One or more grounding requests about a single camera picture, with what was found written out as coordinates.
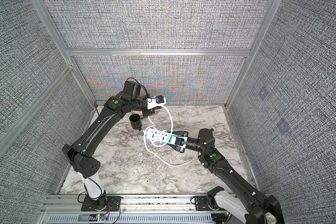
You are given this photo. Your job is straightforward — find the white power cord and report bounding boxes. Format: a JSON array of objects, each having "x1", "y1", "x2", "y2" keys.
[{"x1": 142, "y1": 105, "x2": 199, "y2": 168}]

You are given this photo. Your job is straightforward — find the teal power strip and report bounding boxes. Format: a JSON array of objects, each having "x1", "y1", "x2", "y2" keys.
[{"x1": 145, "y1": 128, "x2": 172, "y2": 145}]

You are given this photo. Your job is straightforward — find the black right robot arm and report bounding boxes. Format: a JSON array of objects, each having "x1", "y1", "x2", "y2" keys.
[{"x1": 169, "y1": 128, "x2": 285, "y2": 224}]

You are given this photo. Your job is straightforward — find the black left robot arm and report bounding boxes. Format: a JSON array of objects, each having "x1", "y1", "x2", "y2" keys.
[{"x1": 62, "y1": 78, "x2": 166, "y2": 211}]

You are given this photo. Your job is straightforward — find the black cup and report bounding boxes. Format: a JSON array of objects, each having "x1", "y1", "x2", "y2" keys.
[{"x1": 129, "y1": 114, "x2": 142, "y2": 131}]

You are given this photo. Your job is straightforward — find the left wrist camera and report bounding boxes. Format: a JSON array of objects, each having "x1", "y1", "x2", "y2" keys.
[{"x1": 146, "y1": 95, "x2": 167, "y2": 110}]

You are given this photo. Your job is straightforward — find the aluminium enclosure frame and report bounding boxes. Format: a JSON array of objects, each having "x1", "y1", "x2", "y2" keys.
[{"x1": 0, "y1": 1, "x2": 272, "y2": 203}]

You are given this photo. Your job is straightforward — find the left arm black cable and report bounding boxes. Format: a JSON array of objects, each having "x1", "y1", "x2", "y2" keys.
[{"x1": 77, "y1": 173, "x2": 121, "y2": 224}]

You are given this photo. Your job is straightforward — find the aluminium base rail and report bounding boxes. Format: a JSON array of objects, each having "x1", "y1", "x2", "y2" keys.
[{"x1": 36, "y1": 193, "x2": 237, "y2": 224}]

